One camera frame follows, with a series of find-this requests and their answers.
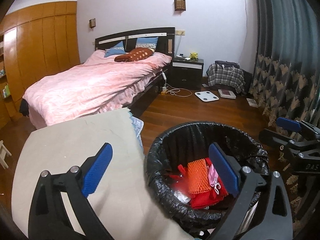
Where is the pink foam net sleeve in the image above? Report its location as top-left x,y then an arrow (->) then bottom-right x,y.
208,164 -> 221,195

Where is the red plastic bag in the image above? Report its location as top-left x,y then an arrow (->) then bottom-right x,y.
169,158 -> 228,209

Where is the orange foam net sheet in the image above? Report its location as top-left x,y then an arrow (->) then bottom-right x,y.
187,159 -> 211,195

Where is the black-lined trash bin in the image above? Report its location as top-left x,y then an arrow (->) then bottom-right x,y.
144,121 -> 270,233

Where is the dark patterned curtain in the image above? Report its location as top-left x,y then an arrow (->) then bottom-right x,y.
250,0 -> 319,237

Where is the beige table cloth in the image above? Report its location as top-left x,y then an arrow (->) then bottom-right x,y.
11,108 -> 190,239

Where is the small white wooden stool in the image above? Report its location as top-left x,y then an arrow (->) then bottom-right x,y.
0,140 -> 12,169

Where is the book on floor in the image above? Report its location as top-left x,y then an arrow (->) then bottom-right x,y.
218,89 -> 236,99

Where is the white bathroom scale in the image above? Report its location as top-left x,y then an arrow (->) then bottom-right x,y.
194,90 -> 219,102

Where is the plaid cloth on chair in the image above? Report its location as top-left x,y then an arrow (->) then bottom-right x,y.
206,61 -> 245,94

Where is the black cloth at bed corner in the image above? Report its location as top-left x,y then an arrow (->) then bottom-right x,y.
19,99 -> 29,116

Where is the black white nightstand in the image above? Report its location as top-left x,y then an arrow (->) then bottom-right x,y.
169,58 -> 204,90

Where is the yellow plush toy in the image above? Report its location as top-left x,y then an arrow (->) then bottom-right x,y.
189,53 -> 199,61

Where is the bed with pink cover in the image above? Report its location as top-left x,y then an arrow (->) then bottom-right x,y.
23,50 -> 172,129

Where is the black bed headboard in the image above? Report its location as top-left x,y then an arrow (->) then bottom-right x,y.
94,27 -> 175,58

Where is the brown dotted cushion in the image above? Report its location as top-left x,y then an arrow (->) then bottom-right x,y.
114,48 -> 155,62

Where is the right blue patterned pillow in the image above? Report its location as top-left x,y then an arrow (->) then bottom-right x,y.
136,37 -> 158,51

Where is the wooden wardrobe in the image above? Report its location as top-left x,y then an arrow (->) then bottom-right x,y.
1,1 -> 80,127

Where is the left blue pillow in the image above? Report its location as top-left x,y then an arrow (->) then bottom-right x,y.
104,41 -> 126,57

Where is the white charger cable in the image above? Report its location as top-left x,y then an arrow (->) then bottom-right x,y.
161,71 -> 193,98

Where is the right wall lamp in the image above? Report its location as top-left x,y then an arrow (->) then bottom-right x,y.
174,0 -> 186,12

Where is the wall lamp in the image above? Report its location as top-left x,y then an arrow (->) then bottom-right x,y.
174,0 -> 186,12
89,18 -> 96,29

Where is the left wall lamp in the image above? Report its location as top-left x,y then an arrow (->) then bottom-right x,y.
89,18 -> 96,29

